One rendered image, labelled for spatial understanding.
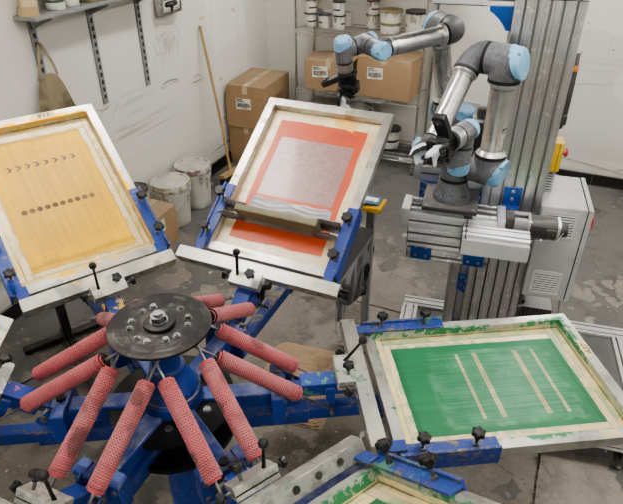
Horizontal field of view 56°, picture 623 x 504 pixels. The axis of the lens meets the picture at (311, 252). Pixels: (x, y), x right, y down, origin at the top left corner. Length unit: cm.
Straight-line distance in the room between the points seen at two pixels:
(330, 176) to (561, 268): 111
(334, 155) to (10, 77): 211
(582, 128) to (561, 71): 337
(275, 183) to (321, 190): 21
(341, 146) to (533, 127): 78
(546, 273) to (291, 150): 127
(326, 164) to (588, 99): 365
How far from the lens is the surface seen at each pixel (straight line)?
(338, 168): 246
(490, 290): 294
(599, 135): 588
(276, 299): 245
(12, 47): 391
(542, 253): 278
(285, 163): 254
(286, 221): 226
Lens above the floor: 239
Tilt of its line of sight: 32 degrees down
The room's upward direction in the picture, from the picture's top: straight up
